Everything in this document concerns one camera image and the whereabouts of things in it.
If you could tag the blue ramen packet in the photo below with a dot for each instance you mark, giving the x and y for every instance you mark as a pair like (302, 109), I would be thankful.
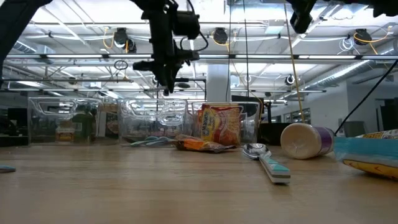
(367, 149)

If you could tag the brown spice jar black lid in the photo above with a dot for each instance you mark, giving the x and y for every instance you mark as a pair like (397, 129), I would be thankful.
(65, 134)

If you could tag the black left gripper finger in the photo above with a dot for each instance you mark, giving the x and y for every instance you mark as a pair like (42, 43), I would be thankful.
(172, 79)
(163, 77)

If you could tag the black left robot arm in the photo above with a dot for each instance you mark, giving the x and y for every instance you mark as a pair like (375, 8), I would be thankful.
(15, 28)

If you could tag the dark background cabinet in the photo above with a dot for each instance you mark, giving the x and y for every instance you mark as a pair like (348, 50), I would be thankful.
(388, 118)

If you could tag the green spice jar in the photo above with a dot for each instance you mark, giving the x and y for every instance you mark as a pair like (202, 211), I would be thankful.
(83, 124)

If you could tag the grey chair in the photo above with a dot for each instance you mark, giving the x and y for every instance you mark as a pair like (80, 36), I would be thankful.
(354, 128)

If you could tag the orange snack packet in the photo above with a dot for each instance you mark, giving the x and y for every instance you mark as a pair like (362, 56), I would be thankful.
(199, 144)

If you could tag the white pillar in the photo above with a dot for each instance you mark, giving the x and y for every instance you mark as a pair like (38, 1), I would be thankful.
(217, 81)

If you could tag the purple label spice jar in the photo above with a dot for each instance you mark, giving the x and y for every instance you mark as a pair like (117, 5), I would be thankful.
(304, 141)

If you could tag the red ramen packet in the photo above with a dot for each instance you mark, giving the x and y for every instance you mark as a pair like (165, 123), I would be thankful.
(224, 124)

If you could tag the clear plastic bin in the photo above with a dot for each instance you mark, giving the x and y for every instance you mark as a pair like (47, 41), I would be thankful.
(248, 130)
(140, 124)
(40, 124)

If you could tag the silver ceiling duct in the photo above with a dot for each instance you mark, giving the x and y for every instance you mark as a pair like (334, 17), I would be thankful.
(342, 73)
(34, 49)

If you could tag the black background monitor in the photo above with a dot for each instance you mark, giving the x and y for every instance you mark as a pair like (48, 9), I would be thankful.
(17, 116)

